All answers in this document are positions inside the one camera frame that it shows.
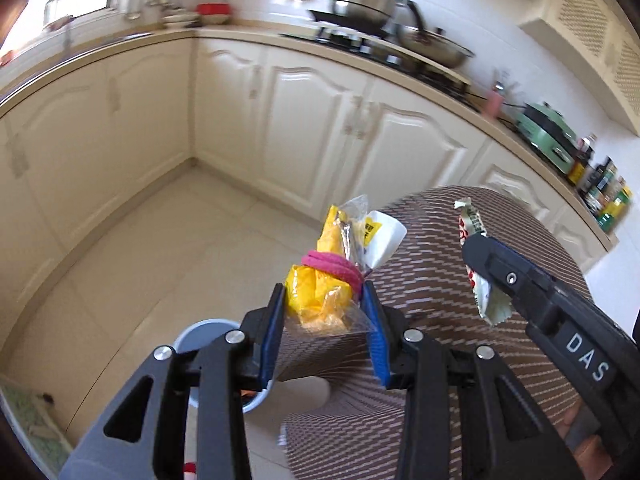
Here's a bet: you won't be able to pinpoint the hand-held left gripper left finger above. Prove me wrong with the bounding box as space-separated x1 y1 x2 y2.
60 283 287 480

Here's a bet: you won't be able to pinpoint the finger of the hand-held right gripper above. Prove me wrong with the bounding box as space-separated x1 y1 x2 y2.
462 233 552 327

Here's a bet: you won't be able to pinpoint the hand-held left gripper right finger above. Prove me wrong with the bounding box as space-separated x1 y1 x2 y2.
361 280 586 480

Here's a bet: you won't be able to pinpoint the white red snack wrapper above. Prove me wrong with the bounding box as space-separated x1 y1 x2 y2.
453 197 513 329

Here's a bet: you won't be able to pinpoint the yellow snack bag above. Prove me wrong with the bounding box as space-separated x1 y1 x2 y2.
283 195 382 337

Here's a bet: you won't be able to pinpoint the light blue trash bin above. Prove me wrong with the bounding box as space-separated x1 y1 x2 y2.
172 317 277 414

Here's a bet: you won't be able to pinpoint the pink hair tie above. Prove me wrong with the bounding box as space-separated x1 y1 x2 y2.
301 248 364 292

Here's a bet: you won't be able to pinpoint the white paper cup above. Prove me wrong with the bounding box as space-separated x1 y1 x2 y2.
361 209 409 274

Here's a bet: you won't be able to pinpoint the row of condiment bottles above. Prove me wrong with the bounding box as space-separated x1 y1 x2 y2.
566 134 634 234

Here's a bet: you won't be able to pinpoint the green electric cooker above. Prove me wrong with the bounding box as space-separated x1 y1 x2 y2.
514 102 579 169

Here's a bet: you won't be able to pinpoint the pink utensil holder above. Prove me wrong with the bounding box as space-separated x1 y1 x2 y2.
482 70 507 122

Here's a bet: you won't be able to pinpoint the cream kitchen cabinets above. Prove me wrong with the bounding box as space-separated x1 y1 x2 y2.
0 25 621 361

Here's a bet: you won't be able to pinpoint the black gas stove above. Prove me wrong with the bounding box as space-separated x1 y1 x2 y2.
279 24 482 111

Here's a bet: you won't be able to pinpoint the green glass door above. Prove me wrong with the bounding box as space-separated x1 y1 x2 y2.
0 374 72 480

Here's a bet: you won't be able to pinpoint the red box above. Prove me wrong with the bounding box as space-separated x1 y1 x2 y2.
196 2 234 26

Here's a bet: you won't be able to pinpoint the white stacked dishes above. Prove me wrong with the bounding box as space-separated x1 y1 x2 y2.
161 7 202 29

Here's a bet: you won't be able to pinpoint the steel wok with black handle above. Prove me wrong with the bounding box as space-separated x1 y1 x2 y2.
396 0 476 69

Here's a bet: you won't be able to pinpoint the cream lattice wall cabinet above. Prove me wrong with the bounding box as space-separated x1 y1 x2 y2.
519 0 640 137

